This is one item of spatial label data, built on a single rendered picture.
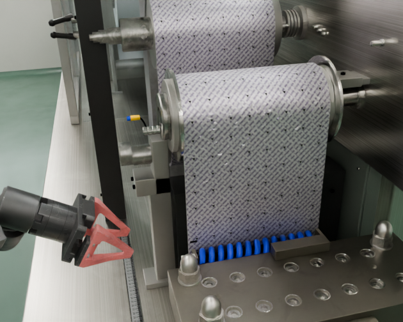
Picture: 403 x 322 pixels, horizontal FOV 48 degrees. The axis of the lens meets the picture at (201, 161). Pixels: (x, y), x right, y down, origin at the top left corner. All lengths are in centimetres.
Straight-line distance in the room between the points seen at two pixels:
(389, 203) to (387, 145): 33
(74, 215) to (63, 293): 27
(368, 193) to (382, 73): 23
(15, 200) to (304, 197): 45
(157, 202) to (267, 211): 19
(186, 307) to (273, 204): 23
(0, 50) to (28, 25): 48
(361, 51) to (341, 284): 38
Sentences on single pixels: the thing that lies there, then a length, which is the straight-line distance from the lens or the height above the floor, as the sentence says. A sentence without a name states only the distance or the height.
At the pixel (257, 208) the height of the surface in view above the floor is 109.
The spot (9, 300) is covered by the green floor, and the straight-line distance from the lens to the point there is 240.
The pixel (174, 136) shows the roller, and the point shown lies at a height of 124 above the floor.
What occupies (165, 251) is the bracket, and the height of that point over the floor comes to 98.
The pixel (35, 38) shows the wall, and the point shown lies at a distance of 629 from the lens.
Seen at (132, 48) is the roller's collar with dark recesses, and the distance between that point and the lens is 91.
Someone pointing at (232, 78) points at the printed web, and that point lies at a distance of 69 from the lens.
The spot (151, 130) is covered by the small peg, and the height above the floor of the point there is 123.
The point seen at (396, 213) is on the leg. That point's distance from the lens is 111.
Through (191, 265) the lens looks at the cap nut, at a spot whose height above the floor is 106.
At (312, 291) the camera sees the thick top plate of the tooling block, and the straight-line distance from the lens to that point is 71.
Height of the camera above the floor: 150
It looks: 26 degrees down
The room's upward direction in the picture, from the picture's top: 2 degrees counter-clockwise
